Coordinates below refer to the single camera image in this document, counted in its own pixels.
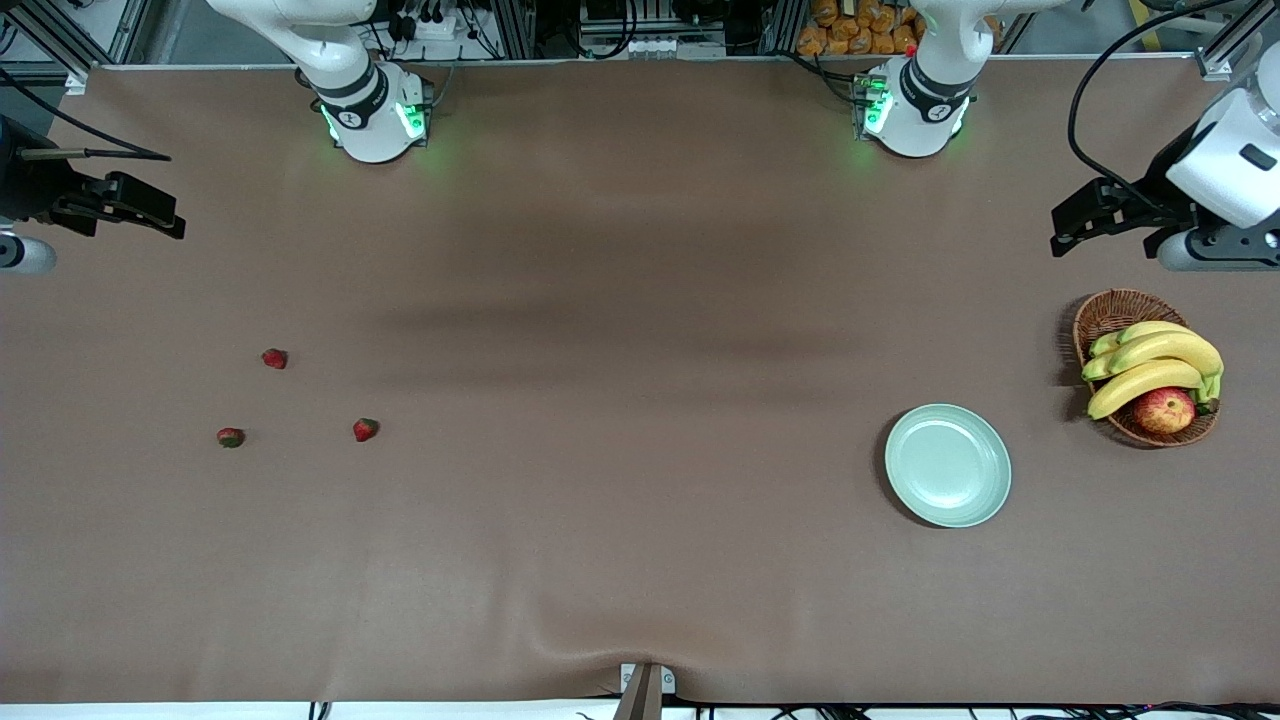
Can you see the yellow banana bunch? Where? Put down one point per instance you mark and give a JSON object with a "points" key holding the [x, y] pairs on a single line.
{"points": [[1160, 350]]}

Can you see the brown table mat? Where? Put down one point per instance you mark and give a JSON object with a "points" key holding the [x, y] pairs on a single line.
{"points": [[640, 550]]}

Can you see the pale green round plate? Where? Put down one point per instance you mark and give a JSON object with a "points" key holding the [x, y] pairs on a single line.
{"points": [[948, 465]]}

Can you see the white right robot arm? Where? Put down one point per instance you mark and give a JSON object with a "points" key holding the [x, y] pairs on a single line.
{"points": [[370, 110]]}

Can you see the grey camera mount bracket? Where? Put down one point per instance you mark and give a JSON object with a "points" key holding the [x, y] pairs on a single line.
{"points": [[645, 700]]}

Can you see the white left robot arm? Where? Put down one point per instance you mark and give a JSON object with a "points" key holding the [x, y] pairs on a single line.
{"points": [[920, 100]]}

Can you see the red apple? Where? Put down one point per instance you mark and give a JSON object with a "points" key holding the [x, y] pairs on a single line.
{"points": [[1165, 410]]}

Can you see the red strawberry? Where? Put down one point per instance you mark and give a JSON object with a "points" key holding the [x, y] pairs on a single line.
{"points": [[274, 358], [231, 437], [366, 430]]}

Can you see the bag of orange buns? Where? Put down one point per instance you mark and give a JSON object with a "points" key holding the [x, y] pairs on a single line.
{"points": [[860, 30]]}

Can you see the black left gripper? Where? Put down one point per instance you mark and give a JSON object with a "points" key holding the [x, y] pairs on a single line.
{"points": [[1160, 183]]}

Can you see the white power strip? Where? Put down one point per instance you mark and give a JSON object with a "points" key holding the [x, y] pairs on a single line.
{"points": [[430, 28]]}

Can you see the brown wicker basket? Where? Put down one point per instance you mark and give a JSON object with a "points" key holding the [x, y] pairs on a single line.
{"points": [[1115, 310]]}

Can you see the aluminium frame profile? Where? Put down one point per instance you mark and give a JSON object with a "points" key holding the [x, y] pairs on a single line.
{"points": [[70, 50], [1230, 45]]}

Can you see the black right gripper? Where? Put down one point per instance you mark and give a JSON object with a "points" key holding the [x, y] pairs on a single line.
{"points": [[28, 185]]}

